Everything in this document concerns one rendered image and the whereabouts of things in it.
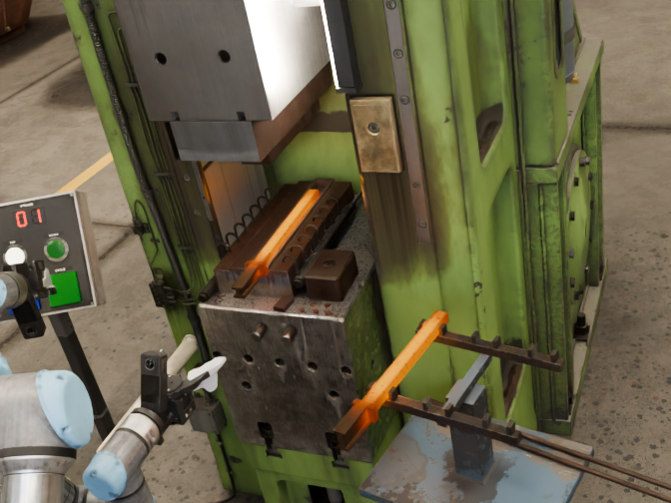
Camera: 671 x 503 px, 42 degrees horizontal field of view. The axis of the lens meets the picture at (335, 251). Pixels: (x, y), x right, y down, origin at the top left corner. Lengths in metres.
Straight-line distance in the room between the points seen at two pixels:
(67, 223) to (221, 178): 0.39
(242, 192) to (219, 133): 0.47
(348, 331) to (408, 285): 0.20
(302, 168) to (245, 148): 0.59
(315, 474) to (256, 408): 0.24
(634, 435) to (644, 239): 1.14
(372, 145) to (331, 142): 0.49
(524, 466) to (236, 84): 0.98
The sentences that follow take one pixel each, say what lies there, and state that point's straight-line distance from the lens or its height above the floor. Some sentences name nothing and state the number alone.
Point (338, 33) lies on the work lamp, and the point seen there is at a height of 1.51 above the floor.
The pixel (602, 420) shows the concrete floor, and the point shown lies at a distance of 2.96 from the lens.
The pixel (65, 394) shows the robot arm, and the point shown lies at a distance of 1.34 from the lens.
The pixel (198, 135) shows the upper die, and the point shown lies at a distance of 1.91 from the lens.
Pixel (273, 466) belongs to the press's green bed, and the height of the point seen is 0.39.
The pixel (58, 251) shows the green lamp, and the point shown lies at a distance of 2.16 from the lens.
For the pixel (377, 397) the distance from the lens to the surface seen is 1.67.
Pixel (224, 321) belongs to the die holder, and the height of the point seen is 0.87.
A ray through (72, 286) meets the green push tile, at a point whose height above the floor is 1.01.
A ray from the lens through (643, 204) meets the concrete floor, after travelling 4.06.
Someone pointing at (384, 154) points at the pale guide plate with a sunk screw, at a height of 1.23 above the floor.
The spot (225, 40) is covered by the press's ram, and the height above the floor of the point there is 1.54.
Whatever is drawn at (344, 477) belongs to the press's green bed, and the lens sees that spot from 2.31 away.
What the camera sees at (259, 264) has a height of 1.01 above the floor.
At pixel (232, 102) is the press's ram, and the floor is 1.41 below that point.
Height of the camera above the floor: 2.04
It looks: 31 degrees down
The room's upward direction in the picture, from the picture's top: 12 degrees counter-clockwise
